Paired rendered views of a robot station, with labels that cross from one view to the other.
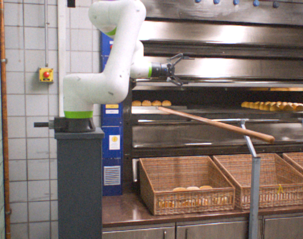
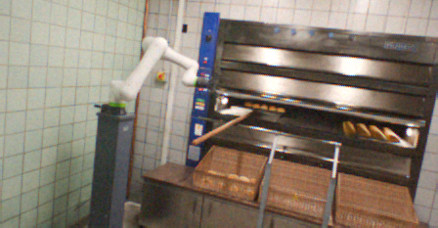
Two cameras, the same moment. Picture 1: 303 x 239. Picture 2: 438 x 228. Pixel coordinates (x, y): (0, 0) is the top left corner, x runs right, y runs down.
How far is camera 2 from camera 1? 1.59 m
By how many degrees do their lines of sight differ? 31
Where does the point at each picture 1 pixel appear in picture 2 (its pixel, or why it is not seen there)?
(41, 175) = (153, 141)
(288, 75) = (355, 103)
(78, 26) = (187, 45)
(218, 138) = (280, 145)
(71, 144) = (104, 119)
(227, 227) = (241, 212)
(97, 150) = (116, 126)
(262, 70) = (328, 94)
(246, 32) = (318, 60)
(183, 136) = (250, 137)
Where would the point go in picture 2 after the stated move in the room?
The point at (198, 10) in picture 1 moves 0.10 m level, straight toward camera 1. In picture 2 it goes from (277, 39) to (271, 37)
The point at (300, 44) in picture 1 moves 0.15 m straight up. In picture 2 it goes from (371, 75) to (374, 58)
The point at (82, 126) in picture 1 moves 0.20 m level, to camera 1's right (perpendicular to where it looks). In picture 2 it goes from (112, 111) to (132, 116)
